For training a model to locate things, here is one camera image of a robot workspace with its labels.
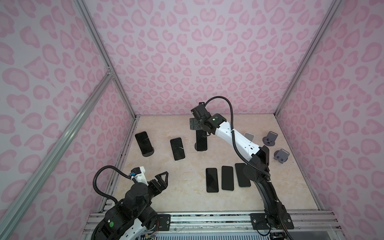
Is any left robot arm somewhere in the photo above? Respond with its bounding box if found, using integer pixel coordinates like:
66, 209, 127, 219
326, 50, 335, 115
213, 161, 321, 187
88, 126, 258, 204
91, 166, 169, 240

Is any grey phone stand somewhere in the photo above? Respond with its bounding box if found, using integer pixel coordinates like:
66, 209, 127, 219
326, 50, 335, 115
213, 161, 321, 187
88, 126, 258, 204
262, 131, 278, 147

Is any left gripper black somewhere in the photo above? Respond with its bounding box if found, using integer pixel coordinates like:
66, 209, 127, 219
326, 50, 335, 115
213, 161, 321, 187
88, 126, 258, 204
134, 170, 168, 219

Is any white triangular phone stand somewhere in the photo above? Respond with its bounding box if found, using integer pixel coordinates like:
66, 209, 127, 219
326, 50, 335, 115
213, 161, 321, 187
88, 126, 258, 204
244, 132, 255, 142

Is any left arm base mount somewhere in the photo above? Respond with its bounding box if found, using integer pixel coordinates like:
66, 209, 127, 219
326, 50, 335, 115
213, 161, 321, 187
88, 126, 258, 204
146, 214, 171, 232

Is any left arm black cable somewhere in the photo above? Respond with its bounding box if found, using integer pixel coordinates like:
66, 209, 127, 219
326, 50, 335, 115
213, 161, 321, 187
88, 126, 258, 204
92, 165, 133, 205

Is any black phone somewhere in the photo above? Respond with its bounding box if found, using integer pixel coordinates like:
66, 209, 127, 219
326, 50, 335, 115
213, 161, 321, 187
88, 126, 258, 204
196, 130, 208, 152
222, 166, 234, 191
206, 168, 219, 193
135, 132, 153, 153
170, 138, 186, 161

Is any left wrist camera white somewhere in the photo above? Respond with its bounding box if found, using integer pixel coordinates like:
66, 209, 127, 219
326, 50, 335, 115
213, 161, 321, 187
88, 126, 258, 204
130, 166, 149, 186

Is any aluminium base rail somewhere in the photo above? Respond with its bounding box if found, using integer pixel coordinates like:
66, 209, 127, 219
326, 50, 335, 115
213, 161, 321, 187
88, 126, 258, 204
80, 209, 346, 240

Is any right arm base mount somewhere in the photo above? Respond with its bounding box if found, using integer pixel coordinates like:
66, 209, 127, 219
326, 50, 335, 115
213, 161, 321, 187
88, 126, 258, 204
250, 213, 295, 231

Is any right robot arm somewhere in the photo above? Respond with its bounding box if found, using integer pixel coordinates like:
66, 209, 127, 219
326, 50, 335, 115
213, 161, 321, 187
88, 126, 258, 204
191, 103, 294, 232

